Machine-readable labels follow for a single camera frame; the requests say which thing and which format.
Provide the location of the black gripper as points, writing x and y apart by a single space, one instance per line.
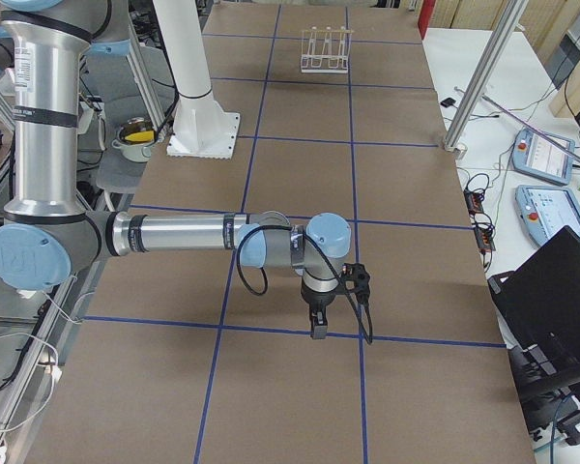
317 303

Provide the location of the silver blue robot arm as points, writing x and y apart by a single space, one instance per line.
47 236

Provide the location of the orange black adapter box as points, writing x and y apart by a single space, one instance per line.
474 202

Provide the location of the black laptop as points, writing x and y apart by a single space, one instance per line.
542 297

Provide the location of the lower teach pendant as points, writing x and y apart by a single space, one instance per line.
546 210

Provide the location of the teach pendant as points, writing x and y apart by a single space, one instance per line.
546 210
534 156

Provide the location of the small black phone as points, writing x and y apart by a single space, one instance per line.
447 102

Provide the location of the white enamel pot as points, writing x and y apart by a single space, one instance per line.
135 139

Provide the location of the upper teach pendant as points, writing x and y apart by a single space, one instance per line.
534 156

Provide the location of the green grabber stick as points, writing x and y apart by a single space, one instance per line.
531 128

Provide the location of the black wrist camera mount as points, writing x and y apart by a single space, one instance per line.
356 279

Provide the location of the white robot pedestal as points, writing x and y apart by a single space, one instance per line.
201 127

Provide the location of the white wire cup holder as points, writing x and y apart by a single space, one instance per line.
325 50

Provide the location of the aluminium frame post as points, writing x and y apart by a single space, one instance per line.
485 67

